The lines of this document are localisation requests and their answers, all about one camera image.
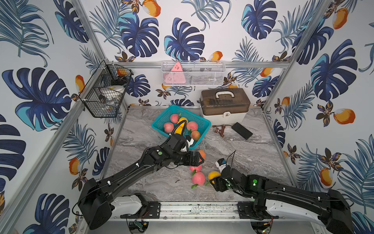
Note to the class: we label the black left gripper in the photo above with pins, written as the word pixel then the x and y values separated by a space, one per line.
pixel 194 158

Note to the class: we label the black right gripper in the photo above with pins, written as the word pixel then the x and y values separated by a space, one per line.
pixel 217 183

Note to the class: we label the orange pink peach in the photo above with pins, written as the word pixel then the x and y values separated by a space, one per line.
pixel 195 135
pixel 203 154

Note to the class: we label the yellow peach front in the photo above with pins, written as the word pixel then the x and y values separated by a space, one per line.
pixel 212 176

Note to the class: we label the yellow red peach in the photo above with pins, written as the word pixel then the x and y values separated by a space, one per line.
pixel 183 119

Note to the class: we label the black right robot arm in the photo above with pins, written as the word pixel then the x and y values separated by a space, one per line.
pixel 273 200

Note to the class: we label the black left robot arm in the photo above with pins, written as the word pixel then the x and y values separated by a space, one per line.
pixel 96 198

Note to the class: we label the small brown tool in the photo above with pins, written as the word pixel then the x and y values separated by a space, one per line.
pixel 219 129

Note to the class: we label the black phone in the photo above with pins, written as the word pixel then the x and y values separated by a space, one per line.
pixel 242 131

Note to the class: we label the brown lidded storage box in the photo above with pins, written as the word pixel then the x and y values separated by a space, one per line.
pixel 224 106

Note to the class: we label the pink triangle card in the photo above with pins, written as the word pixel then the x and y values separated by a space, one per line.
pixel 175 76

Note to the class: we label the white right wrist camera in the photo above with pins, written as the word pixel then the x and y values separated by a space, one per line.
pixel 221 164

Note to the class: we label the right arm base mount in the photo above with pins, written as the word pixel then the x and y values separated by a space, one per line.
pixel 251 210

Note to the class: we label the aluminium front rail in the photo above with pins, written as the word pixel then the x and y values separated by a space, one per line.
pixel 208 211

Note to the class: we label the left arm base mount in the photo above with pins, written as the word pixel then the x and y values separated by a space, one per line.
pixel 151 210

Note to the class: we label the clear wall shelf tray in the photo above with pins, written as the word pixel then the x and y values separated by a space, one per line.
pixel 198 73

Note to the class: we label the black wire wall basket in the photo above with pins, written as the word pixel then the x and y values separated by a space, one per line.
pixel 105 91

